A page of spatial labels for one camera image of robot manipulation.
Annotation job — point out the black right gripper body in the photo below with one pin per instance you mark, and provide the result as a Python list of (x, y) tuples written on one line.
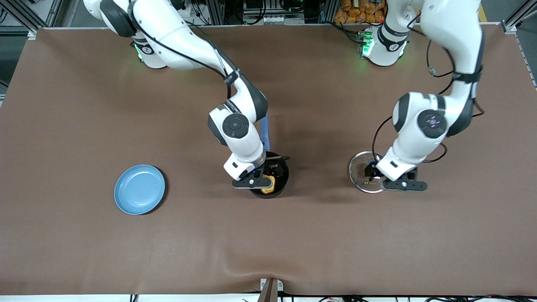
[(268, 170)]

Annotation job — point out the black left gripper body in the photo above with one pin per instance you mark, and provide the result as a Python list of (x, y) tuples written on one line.
[(371, 170)]

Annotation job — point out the glass pot lid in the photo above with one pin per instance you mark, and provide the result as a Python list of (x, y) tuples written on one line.
[(356, 172)]

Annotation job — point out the yellow potato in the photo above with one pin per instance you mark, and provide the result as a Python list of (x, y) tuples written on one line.
[(269, 189)]

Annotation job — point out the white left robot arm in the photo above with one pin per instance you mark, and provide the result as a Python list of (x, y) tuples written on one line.
[(453, 37)]

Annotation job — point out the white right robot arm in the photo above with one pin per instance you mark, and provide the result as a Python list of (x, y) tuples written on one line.
[(241, 142)]

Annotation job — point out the brown table mat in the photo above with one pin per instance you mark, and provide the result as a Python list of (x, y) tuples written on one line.
[(377, 230)]

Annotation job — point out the blue round plate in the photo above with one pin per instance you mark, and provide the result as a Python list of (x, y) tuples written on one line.
[(140, 188)]

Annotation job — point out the white terminal block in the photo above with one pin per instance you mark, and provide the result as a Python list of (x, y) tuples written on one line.
[(272, 19)]

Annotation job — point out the bag of orange snacks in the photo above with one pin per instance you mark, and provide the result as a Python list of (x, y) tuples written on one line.
[(356, 10)]

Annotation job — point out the white power strip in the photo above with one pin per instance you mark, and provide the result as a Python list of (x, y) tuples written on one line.
[(197, 19)]

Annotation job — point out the aluminium profile beam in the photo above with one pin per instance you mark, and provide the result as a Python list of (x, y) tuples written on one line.
[(520, 14)]

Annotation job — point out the metal table edge bracket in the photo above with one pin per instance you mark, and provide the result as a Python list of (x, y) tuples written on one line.
[(270, 291)]

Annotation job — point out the aluminium table edge rail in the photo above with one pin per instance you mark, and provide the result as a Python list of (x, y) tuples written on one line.
[(527, 58)]

